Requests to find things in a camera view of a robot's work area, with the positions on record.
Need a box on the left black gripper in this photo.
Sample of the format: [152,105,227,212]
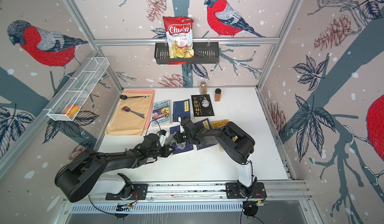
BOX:
[147,145,176,160]

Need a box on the grey striped cleaning cloth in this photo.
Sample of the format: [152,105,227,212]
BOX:
[164,135,186,150]

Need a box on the black Chinese paperback book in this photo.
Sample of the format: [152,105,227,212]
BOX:
[191,94,215,118]

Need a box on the grey treehouse paperback book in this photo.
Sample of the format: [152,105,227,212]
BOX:
[151,100,172,127]

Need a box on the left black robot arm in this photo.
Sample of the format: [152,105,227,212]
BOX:
[55,134,175,203]

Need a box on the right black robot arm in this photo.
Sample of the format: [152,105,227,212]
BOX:
[173,118,257,199]

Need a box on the upper navy thread-bound book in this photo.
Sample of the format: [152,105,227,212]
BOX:
[173,99,191,122]

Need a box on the yellow treehouse paperback book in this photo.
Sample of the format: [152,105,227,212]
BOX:
[211,120,229,129]

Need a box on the purple spoon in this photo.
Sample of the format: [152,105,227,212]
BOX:
[122,106,145,119]

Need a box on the glass jar orange spice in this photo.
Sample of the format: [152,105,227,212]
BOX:
[215,88,222,102]

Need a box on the glass jar brown spice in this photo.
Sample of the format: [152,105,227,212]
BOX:
[200,81,208,95]

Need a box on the black spoon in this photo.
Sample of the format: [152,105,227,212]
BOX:
[120,94,150,100]

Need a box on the orange packet in shelf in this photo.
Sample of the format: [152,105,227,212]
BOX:
[62,104,82,119]

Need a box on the red cassava chips bag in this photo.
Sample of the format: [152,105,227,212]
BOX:
[163,16,195,59]

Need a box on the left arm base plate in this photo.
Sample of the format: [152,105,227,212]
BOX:
[105,184,148,202]

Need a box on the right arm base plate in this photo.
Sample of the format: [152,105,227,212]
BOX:
[225,182,267,199]

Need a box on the left black cable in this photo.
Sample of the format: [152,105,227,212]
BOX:
[87,118,164,219]

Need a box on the black wall basket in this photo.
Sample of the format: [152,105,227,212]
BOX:
[154,42,220,65]

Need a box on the white wire wall shelf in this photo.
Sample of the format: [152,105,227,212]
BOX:
[47,57,110,122]

